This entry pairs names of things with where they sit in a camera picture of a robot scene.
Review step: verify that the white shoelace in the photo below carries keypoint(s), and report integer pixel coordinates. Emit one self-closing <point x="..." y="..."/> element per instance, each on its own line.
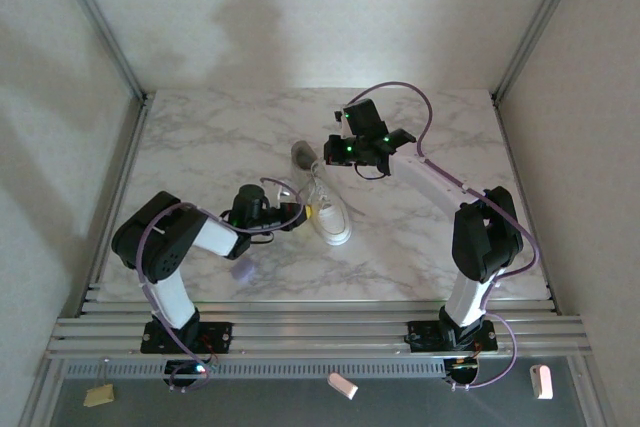
<point x="320" y="192"/>

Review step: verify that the white sneaker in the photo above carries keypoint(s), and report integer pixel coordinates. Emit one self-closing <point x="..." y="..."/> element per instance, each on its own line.
<point x="335" y="224"/>

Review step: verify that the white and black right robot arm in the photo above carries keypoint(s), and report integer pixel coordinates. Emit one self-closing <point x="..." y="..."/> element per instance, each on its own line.
<point x="430" y="182"/>

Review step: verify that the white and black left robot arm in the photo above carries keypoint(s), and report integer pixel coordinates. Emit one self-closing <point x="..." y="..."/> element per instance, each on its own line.
<point x="170" y="297"/>

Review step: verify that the small lilac patch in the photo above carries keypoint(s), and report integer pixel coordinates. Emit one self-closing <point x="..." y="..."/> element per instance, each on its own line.
<point x="245" y="271"/>

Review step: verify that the white pink plastic block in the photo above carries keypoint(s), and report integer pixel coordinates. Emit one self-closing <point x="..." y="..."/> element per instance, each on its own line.
<point x="541" y="382"/>
<point x="342" y="386"/>

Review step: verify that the yellow paper tag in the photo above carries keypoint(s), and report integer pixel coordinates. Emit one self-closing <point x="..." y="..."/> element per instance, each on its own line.
<point x="99" y="395"/>

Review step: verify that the aluminium front rail frame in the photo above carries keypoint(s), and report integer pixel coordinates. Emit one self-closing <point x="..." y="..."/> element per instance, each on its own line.
<point x="310" y="332"/>

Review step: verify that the aluminium side rail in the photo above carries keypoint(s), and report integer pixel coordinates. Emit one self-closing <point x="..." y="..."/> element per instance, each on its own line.
<point x="130" y="167"/>

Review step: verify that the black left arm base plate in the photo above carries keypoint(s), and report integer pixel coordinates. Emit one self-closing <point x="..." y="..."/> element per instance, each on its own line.
<point x="220" y="334"/>

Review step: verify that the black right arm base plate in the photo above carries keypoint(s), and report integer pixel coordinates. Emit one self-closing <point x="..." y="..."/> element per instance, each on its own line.
<point x="425" y="334"/>

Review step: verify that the aluminium corner post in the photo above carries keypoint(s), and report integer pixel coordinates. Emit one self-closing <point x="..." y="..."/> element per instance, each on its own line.
<point x="540" y="22"/>
<point x="100" y="27"/>

